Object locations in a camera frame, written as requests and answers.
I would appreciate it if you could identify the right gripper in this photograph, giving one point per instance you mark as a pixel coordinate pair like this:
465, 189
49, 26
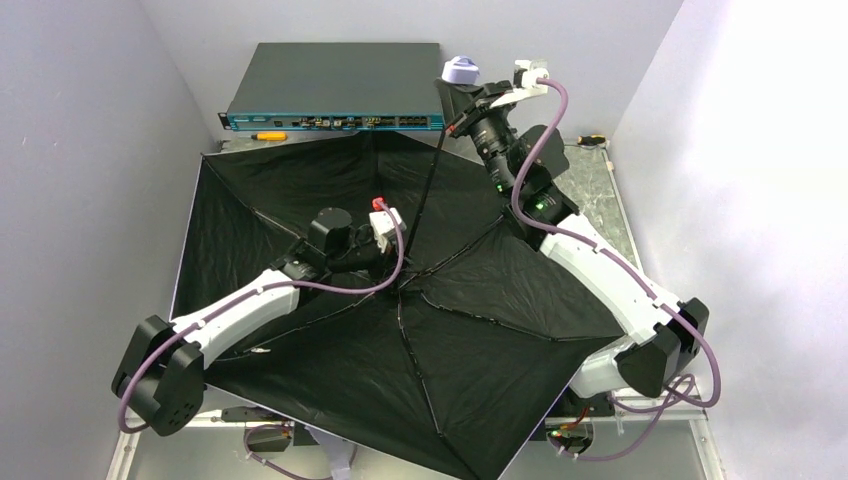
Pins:
466, 110

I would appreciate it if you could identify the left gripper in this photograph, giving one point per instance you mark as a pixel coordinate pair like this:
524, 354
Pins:
361, 255

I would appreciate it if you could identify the purple folding umbrella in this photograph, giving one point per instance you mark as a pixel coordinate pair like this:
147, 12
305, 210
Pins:
451, 368

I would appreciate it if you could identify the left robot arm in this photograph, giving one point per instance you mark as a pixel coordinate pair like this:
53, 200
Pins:
160, 380

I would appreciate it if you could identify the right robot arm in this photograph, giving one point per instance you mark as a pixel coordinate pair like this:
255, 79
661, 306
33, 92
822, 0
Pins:
661, 332

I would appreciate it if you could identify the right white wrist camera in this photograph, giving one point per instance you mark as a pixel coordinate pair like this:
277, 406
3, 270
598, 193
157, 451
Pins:
526, 82

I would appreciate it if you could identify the yellow black handled wrench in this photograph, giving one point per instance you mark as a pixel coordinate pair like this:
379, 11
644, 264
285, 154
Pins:
589, 141

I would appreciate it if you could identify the network switch rack unit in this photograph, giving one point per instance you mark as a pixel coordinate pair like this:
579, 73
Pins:
336, 86

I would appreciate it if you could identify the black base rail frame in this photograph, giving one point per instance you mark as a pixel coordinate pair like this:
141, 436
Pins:
199, 417

